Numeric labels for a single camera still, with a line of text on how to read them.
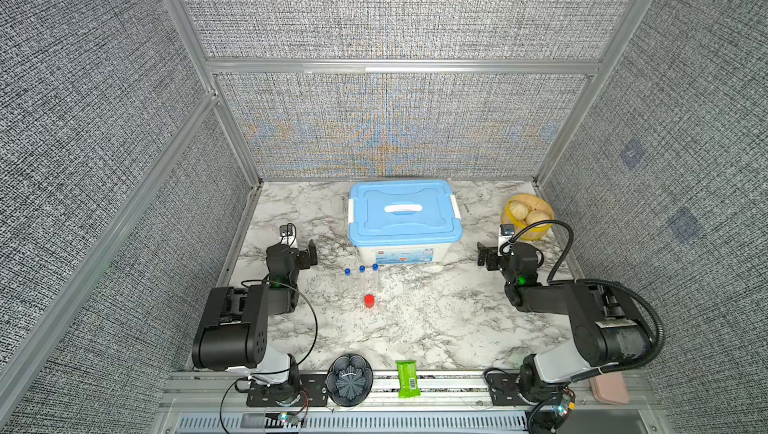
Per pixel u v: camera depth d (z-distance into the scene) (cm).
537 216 101
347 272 78
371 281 86
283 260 70
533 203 108
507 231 81
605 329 45
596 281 49
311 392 73
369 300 86
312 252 86
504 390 73
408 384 73
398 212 88
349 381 75
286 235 78
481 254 86
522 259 70
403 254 90
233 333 45
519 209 103
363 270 78
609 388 72
